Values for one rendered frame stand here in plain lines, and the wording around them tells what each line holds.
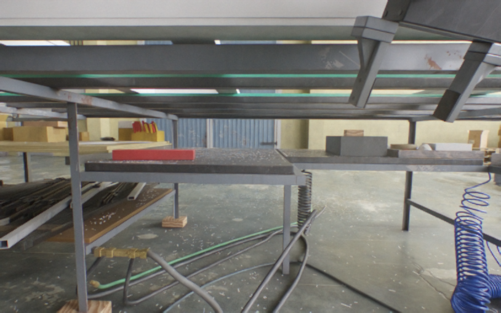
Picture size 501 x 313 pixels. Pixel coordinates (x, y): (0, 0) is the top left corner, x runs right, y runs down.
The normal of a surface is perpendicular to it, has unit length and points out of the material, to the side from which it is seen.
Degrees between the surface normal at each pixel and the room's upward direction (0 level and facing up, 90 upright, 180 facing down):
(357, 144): 90
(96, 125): 90
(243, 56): 90
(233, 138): 90
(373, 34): 113
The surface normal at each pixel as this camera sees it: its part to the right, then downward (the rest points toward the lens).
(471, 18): 0.05, 0.48
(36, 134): -0.05, 0.09
